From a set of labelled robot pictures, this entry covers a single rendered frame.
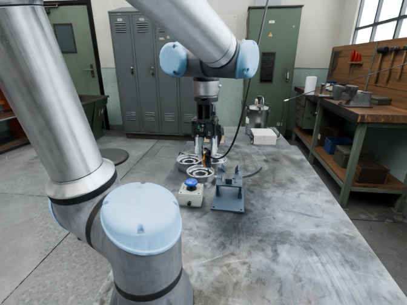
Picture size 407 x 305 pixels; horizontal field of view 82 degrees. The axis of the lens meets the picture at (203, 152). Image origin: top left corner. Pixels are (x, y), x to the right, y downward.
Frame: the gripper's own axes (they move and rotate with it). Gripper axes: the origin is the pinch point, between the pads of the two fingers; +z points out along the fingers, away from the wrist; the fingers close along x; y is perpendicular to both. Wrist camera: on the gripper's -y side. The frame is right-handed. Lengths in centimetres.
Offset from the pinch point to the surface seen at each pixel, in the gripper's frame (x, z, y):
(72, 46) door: -280, -53, -319
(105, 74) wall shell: -228, -9, -323
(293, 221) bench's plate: 27.1, 13.1, 12.2
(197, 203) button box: -1.1, 11.8, 10.1
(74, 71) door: -285, -13, -319
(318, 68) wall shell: 123, -21, -339
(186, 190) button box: -5.0, 8.6, 8.1
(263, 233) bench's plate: 18.4, 13.1, 19.0
